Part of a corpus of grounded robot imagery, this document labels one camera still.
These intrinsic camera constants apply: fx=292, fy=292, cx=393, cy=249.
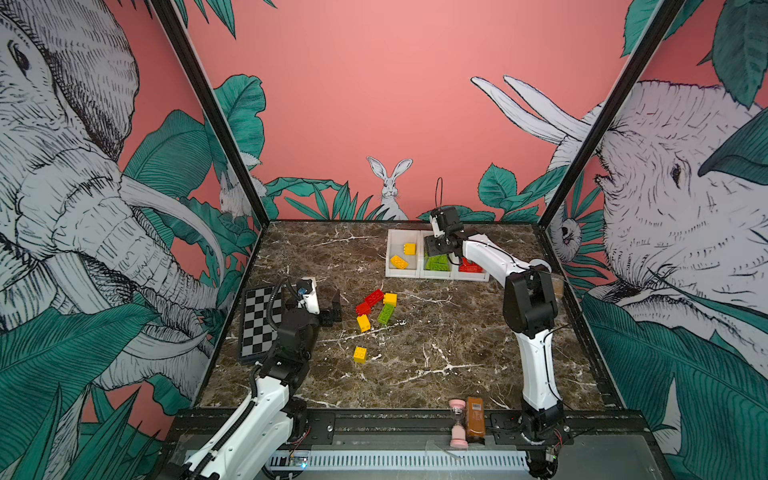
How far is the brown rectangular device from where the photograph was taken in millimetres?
721

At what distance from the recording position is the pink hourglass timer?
718 millimetres

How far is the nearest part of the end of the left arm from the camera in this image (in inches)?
26.8

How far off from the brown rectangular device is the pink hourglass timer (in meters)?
0.01
